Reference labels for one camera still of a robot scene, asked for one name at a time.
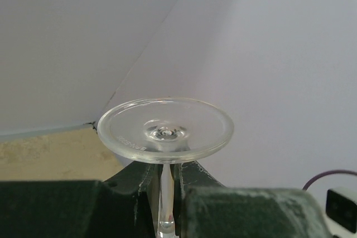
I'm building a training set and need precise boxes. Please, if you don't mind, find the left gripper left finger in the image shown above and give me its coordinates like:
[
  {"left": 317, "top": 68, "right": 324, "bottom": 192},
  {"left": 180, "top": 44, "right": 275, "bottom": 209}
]
[{"left": 1, "top": 162, "right": 159, "bottom": 237}]

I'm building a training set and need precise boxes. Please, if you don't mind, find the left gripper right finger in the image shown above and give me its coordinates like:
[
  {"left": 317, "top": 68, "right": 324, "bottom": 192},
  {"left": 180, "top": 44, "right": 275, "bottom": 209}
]
[{"left": 171, "top": 162, "right": 331, "bottom": 237}]

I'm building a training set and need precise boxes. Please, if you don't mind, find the clear champagne flute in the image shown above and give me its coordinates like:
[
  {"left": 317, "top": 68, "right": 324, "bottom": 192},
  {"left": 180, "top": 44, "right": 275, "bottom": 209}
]
[{"left": 97, "top": 97, "right": 234, "bottom": 237}]

